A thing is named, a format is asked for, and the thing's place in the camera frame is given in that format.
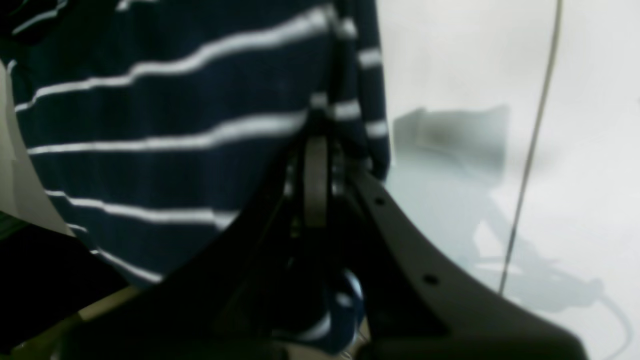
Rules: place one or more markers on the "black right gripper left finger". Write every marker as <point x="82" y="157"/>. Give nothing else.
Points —
<point x="214" y="308"/>

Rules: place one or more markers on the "navy white striped t-shirt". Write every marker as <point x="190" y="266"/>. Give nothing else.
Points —
<point x="152" y="123"/>

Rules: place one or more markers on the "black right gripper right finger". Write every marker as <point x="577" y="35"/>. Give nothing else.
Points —
<point x="420" y="305"/>

